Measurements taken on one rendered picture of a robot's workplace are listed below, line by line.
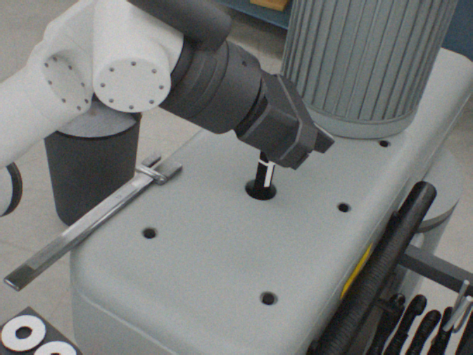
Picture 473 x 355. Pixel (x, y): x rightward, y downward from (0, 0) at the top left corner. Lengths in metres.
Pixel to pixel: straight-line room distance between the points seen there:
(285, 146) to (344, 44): 0.20
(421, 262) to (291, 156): 0.51
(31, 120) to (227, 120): 0.18
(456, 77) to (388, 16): 0.61
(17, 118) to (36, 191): 2.94
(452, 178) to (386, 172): 0.61
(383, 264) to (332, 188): 0.12
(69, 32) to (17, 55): 4.04
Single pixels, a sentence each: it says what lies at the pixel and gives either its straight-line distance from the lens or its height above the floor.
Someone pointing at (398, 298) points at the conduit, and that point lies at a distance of 1.19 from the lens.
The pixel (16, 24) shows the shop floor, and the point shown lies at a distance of 5.05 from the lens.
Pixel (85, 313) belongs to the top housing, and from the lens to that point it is 0.70.
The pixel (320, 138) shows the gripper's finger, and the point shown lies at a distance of 0.72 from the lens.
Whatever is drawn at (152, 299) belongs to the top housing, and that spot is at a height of 1.89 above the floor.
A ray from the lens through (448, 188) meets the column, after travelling 1.40.
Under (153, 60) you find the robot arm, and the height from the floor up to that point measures 2.11.
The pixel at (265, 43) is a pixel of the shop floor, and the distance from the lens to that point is 5.02.
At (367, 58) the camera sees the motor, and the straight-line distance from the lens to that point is 0.81.
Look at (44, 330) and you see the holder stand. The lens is 1.53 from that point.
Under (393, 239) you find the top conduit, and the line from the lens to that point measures 0.87.
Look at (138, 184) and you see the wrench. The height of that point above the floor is 1.90.
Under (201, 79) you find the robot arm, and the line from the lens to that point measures 0.59.
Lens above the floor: 2.39
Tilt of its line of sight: 40 degrees down
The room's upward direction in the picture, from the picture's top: 9 degrees clockwise
